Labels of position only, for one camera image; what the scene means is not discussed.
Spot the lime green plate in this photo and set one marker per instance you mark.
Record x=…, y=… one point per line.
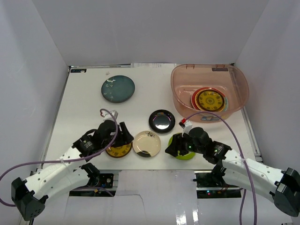
x=185, y=157

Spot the yellow patterned plate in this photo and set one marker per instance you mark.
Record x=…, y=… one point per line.
x=119, y=152
x=210, y=100

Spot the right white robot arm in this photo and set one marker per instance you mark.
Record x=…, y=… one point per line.
x=281, y=187

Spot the glossy black plate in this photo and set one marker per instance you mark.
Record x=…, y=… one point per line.
x=161, y=121

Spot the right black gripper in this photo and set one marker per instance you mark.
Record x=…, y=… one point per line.
x=178, y=139

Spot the red and teal plate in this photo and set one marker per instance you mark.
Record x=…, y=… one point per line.
x=193, y=98

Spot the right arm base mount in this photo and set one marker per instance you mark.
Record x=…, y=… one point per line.
x=209, y=186

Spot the cream plate with black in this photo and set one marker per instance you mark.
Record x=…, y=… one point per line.
x=147, y=144

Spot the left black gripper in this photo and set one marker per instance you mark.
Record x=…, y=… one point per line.
x=124, y=137

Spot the papers at table back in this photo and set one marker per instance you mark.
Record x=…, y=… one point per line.
x=153, y=65

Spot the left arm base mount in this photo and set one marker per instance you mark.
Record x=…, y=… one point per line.
x=96, y=187

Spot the dark blue ceramic plate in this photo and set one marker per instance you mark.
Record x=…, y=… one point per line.
x=118, y=89

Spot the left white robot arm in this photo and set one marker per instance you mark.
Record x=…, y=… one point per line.
x=72, y=170

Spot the pink translucent plastic bin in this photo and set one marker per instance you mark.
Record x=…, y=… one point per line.
x=189, y=79

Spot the black label sticker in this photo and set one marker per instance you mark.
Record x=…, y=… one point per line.
x=78, y=70

